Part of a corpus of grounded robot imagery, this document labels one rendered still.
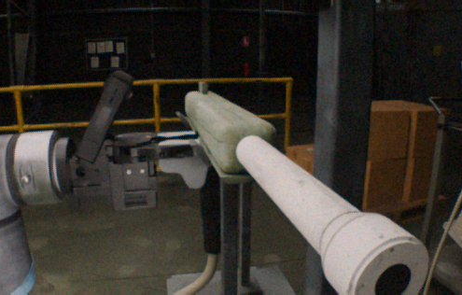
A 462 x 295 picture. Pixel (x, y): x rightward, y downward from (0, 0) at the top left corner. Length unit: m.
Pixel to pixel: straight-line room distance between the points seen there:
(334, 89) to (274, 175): 0.30
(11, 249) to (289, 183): 0.40
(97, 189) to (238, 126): 0.23
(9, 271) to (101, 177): 0.17
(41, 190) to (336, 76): 0.39
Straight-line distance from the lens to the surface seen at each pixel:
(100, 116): 0.43
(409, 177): 2.94
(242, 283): 0.67
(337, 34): 0.48
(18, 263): 0.52
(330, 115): 0.48
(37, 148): 0.44
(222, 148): 0.27
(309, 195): 0.16
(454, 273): 2.09
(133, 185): 0.43
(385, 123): 2.67
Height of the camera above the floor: 1.19
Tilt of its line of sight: 13 degrees down
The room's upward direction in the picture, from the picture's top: straight up
